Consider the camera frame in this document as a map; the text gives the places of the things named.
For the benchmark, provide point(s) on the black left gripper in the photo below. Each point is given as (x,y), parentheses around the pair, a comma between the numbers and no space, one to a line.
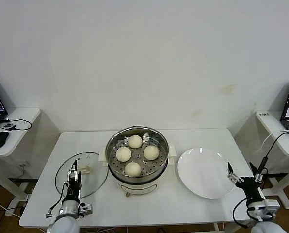
(74,187)

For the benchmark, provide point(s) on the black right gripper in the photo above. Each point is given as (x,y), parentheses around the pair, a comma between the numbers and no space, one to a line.
(250,188)

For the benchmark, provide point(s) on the round glass pot lid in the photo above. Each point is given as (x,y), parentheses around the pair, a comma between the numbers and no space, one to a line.
(93,179)

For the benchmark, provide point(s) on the white steamed baozi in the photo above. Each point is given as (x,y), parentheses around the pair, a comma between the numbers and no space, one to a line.
(151,152)
(123,154)
(135,141)
(132,169)

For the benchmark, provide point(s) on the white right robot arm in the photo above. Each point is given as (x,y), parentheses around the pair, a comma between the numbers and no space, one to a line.
(265,227)

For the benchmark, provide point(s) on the stainless steel steamer basket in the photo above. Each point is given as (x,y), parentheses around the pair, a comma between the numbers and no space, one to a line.
(159,143)

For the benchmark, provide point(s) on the round white plate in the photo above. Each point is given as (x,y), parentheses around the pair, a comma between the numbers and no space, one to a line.
(202,174)

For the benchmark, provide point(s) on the white electric cooker pot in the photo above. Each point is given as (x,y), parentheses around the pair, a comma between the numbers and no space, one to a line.
(139,188)

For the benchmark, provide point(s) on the small white label sticker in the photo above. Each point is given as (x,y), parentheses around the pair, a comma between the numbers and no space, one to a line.
(263,114)

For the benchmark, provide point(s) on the white side desk with mouse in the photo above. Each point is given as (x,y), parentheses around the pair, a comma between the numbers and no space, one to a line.
(20,116)

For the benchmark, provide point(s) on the small black patterned device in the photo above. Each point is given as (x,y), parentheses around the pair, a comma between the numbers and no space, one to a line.
(8,126)

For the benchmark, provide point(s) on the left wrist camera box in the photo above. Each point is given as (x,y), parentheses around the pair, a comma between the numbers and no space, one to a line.
(86,209)

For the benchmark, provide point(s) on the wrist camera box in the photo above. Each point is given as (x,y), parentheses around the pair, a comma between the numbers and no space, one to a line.
(271,206)
(86,209)

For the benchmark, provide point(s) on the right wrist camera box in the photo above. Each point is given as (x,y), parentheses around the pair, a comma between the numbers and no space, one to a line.
(271,206)

